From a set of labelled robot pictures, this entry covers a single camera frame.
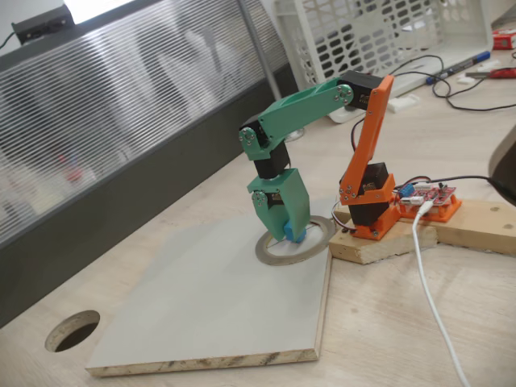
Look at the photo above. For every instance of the blue cube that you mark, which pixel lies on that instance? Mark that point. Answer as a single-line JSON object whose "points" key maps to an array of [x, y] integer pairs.
{"points": [[293, 234]]}

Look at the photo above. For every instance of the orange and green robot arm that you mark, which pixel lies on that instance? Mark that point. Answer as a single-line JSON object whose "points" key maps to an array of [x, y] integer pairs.
{"points": [[298, 105]]}

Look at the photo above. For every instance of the metal partition foot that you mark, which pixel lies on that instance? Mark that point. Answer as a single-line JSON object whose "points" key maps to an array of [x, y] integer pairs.
{"points": [[296, 135]]}

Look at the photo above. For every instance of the short wooden block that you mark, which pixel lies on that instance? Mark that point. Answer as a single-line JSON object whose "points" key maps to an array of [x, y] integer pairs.
{"points": [[387, 250]]}

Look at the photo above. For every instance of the grey chipboard panel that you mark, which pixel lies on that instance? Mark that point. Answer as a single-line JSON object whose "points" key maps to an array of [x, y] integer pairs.
{"points": [[181, 302]]}

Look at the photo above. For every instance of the red controller circuit board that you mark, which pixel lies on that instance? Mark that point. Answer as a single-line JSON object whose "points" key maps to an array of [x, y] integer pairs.
{"points": [[437, 193]]}

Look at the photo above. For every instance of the white plastic block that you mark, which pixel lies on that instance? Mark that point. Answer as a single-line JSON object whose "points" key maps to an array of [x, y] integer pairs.
{"points": [[403, 102]]}

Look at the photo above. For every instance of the orange circuit board holder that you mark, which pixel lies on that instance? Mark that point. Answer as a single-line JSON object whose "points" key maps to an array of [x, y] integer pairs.
{"points": [[449, 211]]}

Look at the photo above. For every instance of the ribbed translucent desk partition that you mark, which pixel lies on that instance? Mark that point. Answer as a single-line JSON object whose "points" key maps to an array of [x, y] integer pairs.
{"points": [[121, 101]]}

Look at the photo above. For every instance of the long wooden plank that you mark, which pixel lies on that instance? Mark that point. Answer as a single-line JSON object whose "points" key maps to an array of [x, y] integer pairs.
{"points": [[479, 225]]}

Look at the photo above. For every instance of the blue capped marker pen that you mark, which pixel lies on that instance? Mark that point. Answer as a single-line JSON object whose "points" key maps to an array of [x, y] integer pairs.
{"points": [[459, 66]]}

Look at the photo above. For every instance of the dark grey rounded object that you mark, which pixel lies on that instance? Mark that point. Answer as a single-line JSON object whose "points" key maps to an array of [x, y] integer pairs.
{"points": [[506, 161]]}

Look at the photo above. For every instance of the white plastic lattice crate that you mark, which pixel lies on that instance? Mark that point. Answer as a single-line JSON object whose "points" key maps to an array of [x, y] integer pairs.
{"points": [[443, 24]]}

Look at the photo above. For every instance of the red and white box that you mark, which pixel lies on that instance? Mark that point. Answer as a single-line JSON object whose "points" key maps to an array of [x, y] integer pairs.
{"points": [[504, 40]]}

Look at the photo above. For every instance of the black box device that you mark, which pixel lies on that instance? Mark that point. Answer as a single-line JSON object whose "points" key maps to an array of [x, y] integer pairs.
{"points": [[40, 24]]}

